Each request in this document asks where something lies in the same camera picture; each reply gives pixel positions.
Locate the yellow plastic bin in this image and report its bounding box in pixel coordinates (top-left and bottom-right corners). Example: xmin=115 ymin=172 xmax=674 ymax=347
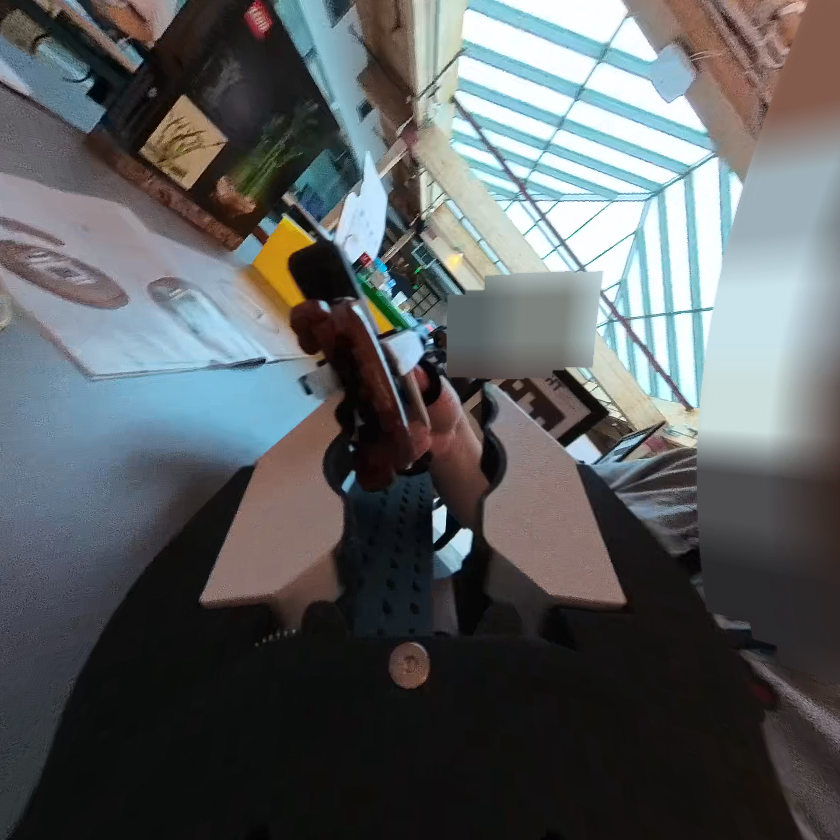
xmin=251 ymin=217 xmax=395 ymax=337

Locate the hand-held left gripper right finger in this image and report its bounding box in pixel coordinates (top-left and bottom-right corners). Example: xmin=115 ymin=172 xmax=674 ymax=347
xmin=469 ymin=384 xmax=629 ymax=627

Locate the white instruction booklet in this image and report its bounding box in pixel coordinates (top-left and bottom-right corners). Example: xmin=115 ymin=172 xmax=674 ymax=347
xmin=0 ymin=172 xmax=324 ymax=383

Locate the black bamboo set box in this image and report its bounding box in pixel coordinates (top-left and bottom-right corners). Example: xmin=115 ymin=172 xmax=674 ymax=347
xmin=85 ymin=0 xmax=365 ymax=252

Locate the green plastic bin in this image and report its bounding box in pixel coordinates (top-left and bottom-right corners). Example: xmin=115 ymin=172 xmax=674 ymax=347
xmin=357 ymin=289 xmax=413 ymax=330

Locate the brown brick ring base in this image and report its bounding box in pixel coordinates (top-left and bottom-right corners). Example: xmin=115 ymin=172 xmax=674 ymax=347
xmin=289 ymin=297 xmax=435 ymax=494

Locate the black white marker sign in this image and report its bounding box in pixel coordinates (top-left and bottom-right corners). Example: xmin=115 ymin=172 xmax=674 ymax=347
xmin=497 ymin=371 xmax=611 ymax=448

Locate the white ceiling access point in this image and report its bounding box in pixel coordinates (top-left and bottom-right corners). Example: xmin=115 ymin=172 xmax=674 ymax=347
xmin=648 ymin=42 xmax=698 ymax=104

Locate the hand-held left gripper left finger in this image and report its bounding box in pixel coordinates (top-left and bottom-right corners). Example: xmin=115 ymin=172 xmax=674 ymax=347
xmin=199 ymin=397 xmax=358 ymax=627

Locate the person's grey shirt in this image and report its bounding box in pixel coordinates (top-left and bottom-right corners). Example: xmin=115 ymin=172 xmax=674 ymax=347
xmin=587 ymin=448 xmax=702 ymax=575

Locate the black perforated edge pad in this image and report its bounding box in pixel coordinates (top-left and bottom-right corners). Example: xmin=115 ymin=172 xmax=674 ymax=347
xmin=340 ymin=474 xmax=439 ymax=636

